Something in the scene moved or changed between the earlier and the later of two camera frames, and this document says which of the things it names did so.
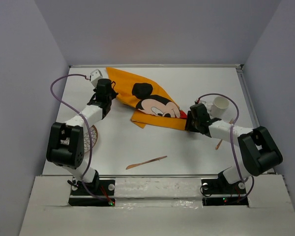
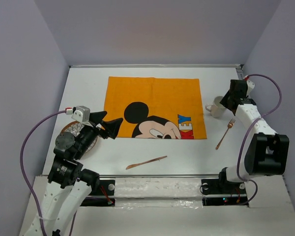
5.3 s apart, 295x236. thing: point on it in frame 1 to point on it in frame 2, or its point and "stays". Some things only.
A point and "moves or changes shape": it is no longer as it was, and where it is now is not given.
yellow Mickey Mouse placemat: [155, 107] moves or changes shape
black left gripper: [113, 94] to [112, 127]
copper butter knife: [135, 165] stays
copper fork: [231, 122] stays
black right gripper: [188, 125] to [224, 101]
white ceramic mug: [218, 109] stays
